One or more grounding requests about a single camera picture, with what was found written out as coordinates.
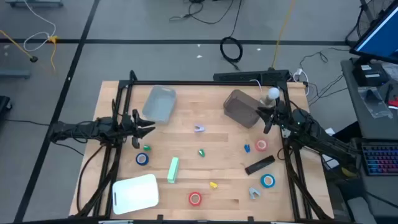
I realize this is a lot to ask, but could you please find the light grey plastic bin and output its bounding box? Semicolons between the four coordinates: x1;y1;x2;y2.
142;84;177;125

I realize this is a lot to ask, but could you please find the thin black floor cable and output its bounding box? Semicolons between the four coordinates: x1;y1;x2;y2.
169;0;234;25

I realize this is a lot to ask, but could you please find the clear plastic bag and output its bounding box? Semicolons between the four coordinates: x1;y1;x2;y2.
357;86;394;119

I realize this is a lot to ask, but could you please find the white notepad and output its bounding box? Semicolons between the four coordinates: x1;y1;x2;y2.
322;154;335;170

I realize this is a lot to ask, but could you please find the mint green stapler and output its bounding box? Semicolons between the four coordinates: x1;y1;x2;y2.
167;156;180;184

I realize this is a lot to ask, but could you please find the dark blue tape roll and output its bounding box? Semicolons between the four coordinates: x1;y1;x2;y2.
135;152;150;166

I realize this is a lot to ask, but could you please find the yellow tape roll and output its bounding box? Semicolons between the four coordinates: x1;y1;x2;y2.
341;166;358;178

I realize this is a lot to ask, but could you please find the white light bulb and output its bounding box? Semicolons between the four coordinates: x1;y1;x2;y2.
267;86;280;101

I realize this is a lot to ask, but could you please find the brass lamp socket base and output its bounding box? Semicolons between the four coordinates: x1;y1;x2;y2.
259;93;277;112

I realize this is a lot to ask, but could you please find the black metal table frame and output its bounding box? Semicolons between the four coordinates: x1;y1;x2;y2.
74;70;333;224

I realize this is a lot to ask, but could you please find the dark translucent plastic bin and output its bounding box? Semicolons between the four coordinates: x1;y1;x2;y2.
223;89;265;129

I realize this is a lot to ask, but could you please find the white plastic bin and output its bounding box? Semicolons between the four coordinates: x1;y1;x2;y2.
111;173;160;215

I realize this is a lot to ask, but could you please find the computer monitor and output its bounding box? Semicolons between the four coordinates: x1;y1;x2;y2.
349;0;398;65

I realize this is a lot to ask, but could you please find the black stapler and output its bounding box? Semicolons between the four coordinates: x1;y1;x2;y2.
244;154;276;176

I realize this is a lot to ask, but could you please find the grey metal base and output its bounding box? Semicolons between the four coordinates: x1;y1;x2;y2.
4;0;65;9
0;68;32;79

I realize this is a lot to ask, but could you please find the teal tape roll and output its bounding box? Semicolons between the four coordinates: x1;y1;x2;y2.
260;174;276;189

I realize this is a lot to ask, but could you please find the white floor cable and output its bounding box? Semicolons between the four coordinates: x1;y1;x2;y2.
22;0;57;53

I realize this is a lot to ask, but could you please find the black looped cable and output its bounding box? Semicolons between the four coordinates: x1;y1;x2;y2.
76;143;106;215

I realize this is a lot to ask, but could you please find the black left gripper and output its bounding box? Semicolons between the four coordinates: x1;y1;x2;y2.
121;108;156;149

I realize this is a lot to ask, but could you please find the orange yellow cord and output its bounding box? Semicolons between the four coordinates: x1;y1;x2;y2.
48;35;59;74

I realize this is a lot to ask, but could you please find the black caster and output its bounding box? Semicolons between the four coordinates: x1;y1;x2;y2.
0;95;13;118

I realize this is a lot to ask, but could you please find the black power cable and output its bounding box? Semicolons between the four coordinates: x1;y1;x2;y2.
4;119;85;156

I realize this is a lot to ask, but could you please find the red tape roll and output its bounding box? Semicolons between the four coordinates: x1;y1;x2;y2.
188;191;203;207

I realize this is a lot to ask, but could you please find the black floor fan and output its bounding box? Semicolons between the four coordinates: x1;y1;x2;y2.
345;0;396;47

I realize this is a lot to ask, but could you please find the white power adapter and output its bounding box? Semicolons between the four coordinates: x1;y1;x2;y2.
292;68;310;97

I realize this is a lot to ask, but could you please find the grey desk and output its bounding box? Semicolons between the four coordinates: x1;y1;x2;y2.
340;57;398;224

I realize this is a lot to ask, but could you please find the black mini computer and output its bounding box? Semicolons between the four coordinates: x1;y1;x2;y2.
353;62;389;87

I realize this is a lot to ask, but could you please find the coiled black cable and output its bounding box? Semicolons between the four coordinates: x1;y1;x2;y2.
220;0;244;71

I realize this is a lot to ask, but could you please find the backlit keyboard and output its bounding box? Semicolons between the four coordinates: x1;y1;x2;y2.
362;142;398;177

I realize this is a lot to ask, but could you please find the tangled black cable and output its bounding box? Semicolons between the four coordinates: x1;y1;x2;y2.
298;46;352;108

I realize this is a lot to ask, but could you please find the yellow cable with black plug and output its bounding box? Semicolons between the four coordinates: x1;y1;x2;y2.
0;29;39;63

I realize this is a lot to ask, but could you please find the black perforated box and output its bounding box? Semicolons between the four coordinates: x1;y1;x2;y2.
213;69;290;84

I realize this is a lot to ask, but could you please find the pink tape roll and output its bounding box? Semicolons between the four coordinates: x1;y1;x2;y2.
254;139;269;152

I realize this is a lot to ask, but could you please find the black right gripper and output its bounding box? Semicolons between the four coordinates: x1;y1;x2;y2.
256;101;289;135

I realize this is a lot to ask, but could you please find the white lamp cord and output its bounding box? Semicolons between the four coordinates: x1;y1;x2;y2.
249;78;264;94

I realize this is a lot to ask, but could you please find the long yellow hanging cable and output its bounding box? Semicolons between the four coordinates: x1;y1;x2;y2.
271;0;296;70

